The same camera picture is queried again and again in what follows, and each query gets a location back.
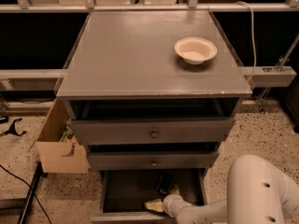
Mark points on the black floor bar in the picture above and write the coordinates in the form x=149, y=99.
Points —
x=30, y=195

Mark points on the white paper bowl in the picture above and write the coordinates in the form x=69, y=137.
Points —
x=195, y=50

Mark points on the cardboard box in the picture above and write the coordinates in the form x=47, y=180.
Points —
x=67, y=157

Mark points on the green packet in box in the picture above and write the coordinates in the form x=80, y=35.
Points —
x=67, y=131

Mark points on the grey top drawer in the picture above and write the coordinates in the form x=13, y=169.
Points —
x=151, y=131

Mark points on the black clamp tool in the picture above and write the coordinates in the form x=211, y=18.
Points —
x=12, y=129

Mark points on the grey drawer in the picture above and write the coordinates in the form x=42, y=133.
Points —
x=152, y=160
x=125, y=192
x=151, y=131

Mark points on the grey bottom drawer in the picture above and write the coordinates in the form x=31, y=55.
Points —
x=125, y=192

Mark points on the grey drawer cabinet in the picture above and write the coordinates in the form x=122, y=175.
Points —
x=125, y=68

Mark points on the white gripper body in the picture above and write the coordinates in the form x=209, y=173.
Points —
x=170, y=202

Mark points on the grey middle drawer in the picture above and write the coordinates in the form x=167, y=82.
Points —
x=152, y=160

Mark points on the blueberry rxbar dark wrapper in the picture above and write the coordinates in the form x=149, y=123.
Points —
x=163, y=184

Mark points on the metal rail frame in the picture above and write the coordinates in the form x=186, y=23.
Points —
x=140, y=7

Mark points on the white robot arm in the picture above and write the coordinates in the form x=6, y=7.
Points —
x=257, y=193

